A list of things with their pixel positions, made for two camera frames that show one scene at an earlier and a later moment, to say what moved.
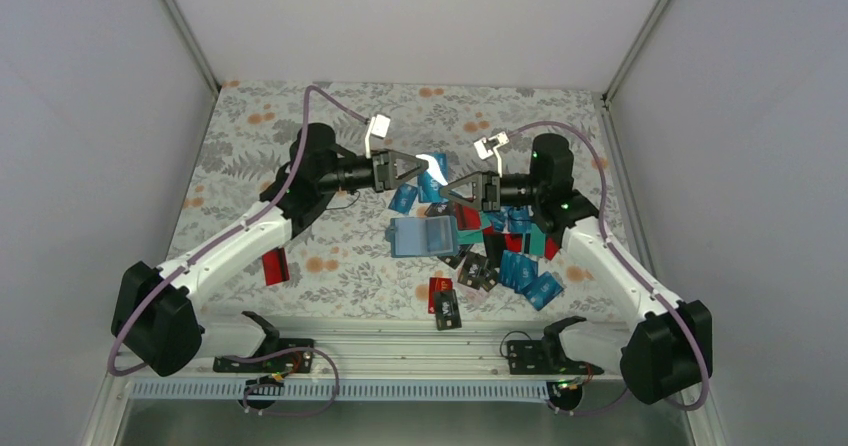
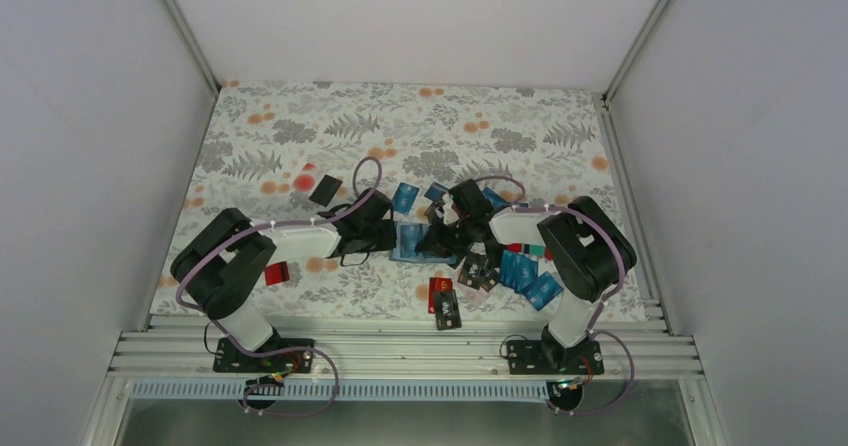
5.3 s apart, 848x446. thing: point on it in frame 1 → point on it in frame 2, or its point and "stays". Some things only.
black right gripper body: (535, 190) → (451, 240)
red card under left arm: (275, 266) stays
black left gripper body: (331, 181) → (374, 242)
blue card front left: (403, 198) stays
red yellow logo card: (437, 284) stays
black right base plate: (538, 357) stays
